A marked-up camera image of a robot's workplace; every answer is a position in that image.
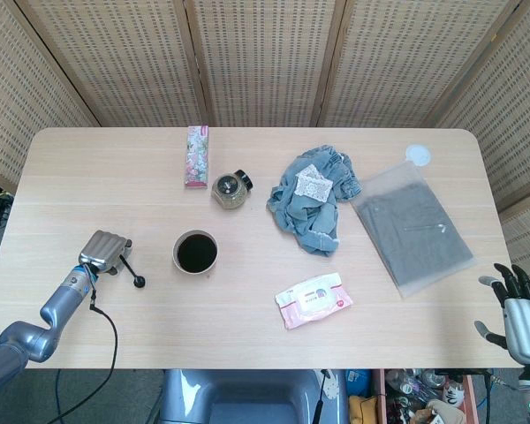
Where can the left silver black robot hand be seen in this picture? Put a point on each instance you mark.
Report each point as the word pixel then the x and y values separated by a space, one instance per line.
pixel 103 249

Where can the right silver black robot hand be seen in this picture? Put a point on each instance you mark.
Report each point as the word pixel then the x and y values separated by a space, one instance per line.
pixel 523 322

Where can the black plastic spoon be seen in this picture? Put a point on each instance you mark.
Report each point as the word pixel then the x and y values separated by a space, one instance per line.
pixel 138 282

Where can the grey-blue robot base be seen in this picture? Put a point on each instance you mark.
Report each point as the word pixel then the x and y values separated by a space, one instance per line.
pixel 247 397

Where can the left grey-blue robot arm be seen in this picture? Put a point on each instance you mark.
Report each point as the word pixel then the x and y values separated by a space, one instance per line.
pixel 31 342

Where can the cup of dark coffee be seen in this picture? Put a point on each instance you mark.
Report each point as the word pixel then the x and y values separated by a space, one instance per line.
pixel 196 253

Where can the red crate of clutter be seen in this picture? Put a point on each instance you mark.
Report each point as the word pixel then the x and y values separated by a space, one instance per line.
pixel 419 397

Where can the pink floral cardboard box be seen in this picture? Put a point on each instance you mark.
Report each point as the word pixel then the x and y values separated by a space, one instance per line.
pixel 197 154

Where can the glass jar with black lid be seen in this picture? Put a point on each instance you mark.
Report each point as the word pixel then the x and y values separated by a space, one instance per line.
pixel 227 190

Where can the grey garment in plastic bag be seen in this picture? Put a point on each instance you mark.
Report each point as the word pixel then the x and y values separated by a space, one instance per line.
pixel 413 229

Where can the blue box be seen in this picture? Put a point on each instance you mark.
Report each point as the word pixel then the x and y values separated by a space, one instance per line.
pixel 358 380

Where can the yellow cloth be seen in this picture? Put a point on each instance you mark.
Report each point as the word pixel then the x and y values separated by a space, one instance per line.
pixel 362 408

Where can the white round disc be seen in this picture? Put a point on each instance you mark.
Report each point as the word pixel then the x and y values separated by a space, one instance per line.
pixel 418 155

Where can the crumpled blue denim garment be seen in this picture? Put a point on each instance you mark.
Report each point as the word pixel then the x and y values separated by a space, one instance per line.
pixel 305 221

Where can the pink wet wipes pack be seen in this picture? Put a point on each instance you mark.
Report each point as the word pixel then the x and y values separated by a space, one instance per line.
pixel 313 301

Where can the woven bamboo folding screen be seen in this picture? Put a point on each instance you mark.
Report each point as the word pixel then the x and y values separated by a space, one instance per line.
pixel 265 62

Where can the white perforated bracket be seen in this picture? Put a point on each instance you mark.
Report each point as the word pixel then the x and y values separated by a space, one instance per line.
pixel 331 386

